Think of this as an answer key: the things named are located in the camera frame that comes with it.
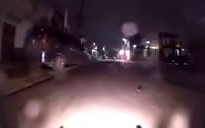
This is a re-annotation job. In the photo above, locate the dark asphalt road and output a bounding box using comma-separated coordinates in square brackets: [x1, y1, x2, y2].
[0, 59, 205, 128]

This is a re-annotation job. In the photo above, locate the dark car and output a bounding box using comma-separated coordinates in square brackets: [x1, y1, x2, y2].
[39, 32, 93, 72]

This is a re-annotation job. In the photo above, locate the pavement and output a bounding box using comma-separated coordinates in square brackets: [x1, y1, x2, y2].
[0, 63, 81, 98]

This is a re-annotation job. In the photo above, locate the building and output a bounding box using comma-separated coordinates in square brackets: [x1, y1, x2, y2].
[0, 6, 71, 66]

